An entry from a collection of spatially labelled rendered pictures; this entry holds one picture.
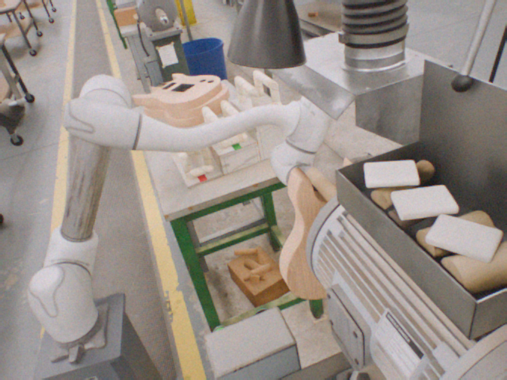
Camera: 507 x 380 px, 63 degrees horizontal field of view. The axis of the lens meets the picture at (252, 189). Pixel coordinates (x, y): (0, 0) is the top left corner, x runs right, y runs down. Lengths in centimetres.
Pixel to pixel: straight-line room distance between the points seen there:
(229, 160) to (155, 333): 115
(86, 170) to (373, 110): 92
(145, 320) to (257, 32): 200
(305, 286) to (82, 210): 75
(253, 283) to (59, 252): 109
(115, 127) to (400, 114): 69
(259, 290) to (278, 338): 140
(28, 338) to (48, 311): 137
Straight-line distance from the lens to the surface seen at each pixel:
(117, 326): 154
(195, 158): 175
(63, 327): 145
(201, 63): 397
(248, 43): 68
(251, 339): 83
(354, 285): 66
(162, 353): 230
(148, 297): 257
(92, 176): 136
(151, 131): 112
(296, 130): 118
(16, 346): 278
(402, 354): 58
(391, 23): 71
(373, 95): 66
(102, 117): 110
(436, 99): 65
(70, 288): 140
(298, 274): 101
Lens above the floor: 179
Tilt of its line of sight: 35 degrees down
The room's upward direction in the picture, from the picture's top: 12 degrees counter-clockwise
